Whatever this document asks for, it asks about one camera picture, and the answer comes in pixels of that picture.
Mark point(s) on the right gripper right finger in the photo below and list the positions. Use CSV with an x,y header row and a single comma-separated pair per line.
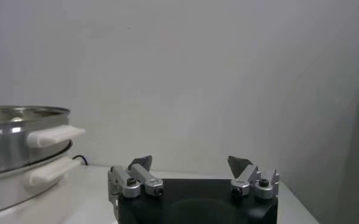
x,y
246,176

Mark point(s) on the cream electric cooker base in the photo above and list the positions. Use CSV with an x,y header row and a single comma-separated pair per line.
x,y
8,194

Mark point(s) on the perforated steel steamer basket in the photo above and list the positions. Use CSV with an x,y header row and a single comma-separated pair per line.
x,y
8,149

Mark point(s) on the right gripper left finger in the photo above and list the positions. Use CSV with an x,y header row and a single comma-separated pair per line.
x,y
145,178

